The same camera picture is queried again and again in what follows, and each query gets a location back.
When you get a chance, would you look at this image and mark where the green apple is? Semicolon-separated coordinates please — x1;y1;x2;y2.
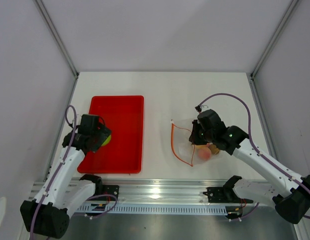
101;135;112;147

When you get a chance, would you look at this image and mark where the orange fruit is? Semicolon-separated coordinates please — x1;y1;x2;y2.
195;143;210;150

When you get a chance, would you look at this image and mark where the brown kiwi fruit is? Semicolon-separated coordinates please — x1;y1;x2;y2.
209;144;220;155

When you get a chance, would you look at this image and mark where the pink peach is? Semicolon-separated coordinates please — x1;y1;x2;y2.
197;148;212;161

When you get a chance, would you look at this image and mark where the clear zip top bag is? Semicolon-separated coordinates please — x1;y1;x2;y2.
158;118;223;167

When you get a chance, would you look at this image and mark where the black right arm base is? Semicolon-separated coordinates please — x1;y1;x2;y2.
202;175;242;204

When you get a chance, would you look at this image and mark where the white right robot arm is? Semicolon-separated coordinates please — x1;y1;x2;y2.
189;107;310;225

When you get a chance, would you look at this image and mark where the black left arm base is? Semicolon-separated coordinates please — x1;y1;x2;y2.
79;174;120;202

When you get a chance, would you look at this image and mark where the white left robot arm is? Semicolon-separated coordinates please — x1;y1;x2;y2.
20;114;112;239

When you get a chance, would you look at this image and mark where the red plastic tray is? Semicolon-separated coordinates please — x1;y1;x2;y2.
77;95;145;174

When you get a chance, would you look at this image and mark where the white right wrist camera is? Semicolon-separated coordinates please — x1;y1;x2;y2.
195;104;210;113

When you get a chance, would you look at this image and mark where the aluminium front rail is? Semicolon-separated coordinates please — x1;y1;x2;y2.
28;178;302;207

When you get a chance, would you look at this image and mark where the white slotted cable duct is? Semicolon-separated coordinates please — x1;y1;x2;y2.
73;203;228;216

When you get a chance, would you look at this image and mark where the left aluminium frame post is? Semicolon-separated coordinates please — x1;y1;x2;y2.
33;0;79;79

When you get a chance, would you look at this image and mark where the aluminium frame post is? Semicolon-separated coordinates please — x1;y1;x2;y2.
250;0;302;81
33;0;79;79

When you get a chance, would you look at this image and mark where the right aluminium frame post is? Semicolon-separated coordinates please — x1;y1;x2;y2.
250;0;302;81

